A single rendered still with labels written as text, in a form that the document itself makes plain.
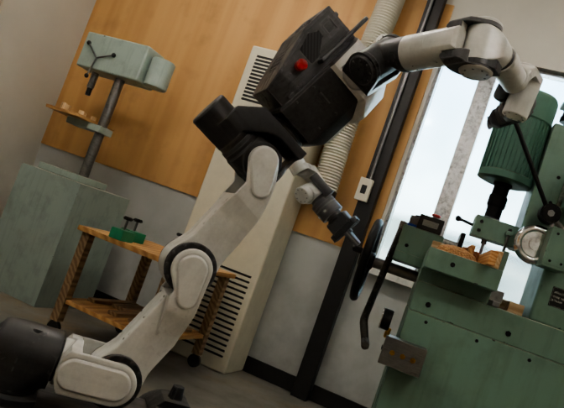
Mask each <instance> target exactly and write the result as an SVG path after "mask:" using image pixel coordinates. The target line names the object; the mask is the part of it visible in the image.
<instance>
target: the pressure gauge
mask: <svg viewBox="0 0 564 408"><path fill-rule="evenodd" d="M393 315H394V311H392V310H390V309H388V308H386V307H385V308H384V312H383V315H382V316H381V319H380V322H379V328H381V329H384V330H385V332H384V337H386V335H389V334H390V332H391V328H390V327H389V326H390V323H391V321H392V318H393Z"/></svg>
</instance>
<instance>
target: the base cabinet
mask: <svg viewBox="0 0 564 408"><path fill-rule="evenodd" d="M396 337H399V338H401V339H404V340H406V341H408V342H411V343H414V344H417V345H420V346H422V347H424V348H426V349H427V354H426V358H425V361H424V363H423V366H422V369H421V372H420V376H419V378H416V377H414V376H412V375H409V374H406V373H403V372H401V371H399V370H397V369H393V368H390V367H388V366H386V365H385V367H384V371H383V374H382V377H381V380H380V382H379V387H378V389H377V392H376V394H375V396H374V400H373V404H372V407H371V408H564V365H562V364H559V363H556V362H553V361H551V360H549V359H546V358H542V357H540V356H537V355H534V354H533V353H528V352H526V351H524V350H521V349H518V348H515V347H512V346H509V345H508V344H505V343H501V342H499V341H496V340H493V339H491V338H489V337H485V336H482V335H480V334H477V333H475V332H471V331H468V330H466V329H463V328H461V327H457V326H455V325H452V324H450V323H447V322H444V321H441V320H438V319H436V318H434V317H431V316H427V315H425V314H422V313H419V312H418V311H413V310H411V309H410V308H409V307H408V305H406V307H405V311H404V314H403V316H402V319H401V322H400V325H399V329H398V331H397V334H396Z"/></svg>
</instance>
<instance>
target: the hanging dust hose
mask: <svg viewBox="0 0 564 408"><path fill-rule="evenodd" d="M404 3H405V0H377V2H376V4H375V7H374V9H373V13H372V16H371V17H370V19H369V21H368V24H367V26H366V29H365V31H364V33H363V37H362V39H361V40H360V41H361V42H362V43H363V45H364V46H365V47H366V48H367V47H369V46H370V45H371V44H372V43H373V42H374V41H375V40H376V39H377V38H378V37H379V36H380V35H381V34H392V33H393V30H394V27H395V25H396V23H397V21H398V19H399V16H400V13H401V11H402V8H403V6H404ZM358 124H359V122H358V123H354V124H349V125H347V126H346V127H345V128H344V129H343V130H342V131H341V132H340V133H339V134H338V135H337V136H336V137H335V138H334V139H333V140H331V141H330V142H328V143H327V144H324V146H325V147H323V150H322V152H323V153H321V156H320V157H321V158H320V159H319V160H320V161H319V164H318V167H317V169H318V170H319V172H320V174H321V176H322V178H323V180H324V181H325V182H326V183H327V184H328V185H329V186H330V188H331V189H332V190H333V191H334V192H333V193H332V196H333V197H334V198H336V196H337V190H338V187H339V185H340V183H339V182H340V181H341V180H340V179H341V178H342V177H341V176H342V173H343V170H344V168H345V164H346V163H345V162H347V159H348V154H349V153H350V152H349V151H350V148H351V145H353V144H352V142H353V140H354V137H355V135H354V134H356V133H355V132H356V131H357V128H358V127H357V126H358Z"/></svg>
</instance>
